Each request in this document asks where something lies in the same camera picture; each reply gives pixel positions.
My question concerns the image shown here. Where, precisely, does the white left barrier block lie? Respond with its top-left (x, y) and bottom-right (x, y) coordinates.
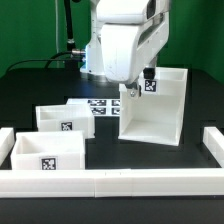
top-left (0, 127), bottom-right (15, 166)

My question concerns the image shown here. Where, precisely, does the white drawer cabinet frame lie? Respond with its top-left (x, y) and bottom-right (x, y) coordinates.
top-left (119, 67), bottom-right (188, 146)

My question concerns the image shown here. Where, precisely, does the white front barrier wall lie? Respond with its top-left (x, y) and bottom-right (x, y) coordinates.
top-left (0, 168), bottom-right (224, 198)

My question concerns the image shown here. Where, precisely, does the white front drawer box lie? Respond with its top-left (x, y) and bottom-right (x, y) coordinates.
top-left (11, 131), bottom-right (85, 170)

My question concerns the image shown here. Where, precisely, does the black vertical pole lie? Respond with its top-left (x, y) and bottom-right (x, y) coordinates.
top-left (64, 0), bottom-right (75, 51)

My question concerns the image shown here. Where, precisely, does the white barrier block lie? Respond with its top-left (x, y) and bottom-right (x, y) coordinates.
top-left (203, 127), bottom-right (224, 169)
top-left (0, 127), bottom-right (15, 166)

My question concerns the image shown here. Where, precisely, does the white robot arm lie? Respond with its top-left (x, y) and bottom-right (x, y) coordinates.
top-left (81, 0), bottom-right (171, 98)

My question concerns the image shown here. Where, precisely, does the white drawer box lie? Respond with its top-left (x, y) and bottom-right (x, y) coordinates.
top-left (36, 103), bottom-right (95, 139)
top-left (11, 131), bottom-right (85, 170)

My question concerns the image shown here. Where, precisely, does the white right barrier block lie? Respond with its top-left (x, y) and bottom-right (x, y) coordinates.
top-left (203, 127), bottom-right (224, 169)

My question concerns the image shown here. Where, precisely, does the black cable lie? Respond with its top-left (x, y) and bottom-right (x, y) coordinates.
top-left (5, 50), bottom-right (87, 74)

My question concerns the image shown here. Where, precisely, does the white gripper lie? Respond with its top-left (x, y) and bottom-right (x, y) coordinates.
top-left (96, 0), bottom-right (170, 98)

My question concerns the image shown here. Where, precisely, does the white marker base plate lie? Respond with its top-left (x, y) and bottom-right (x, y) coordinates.
top-left (67, 98), bottom-right (120, 117)

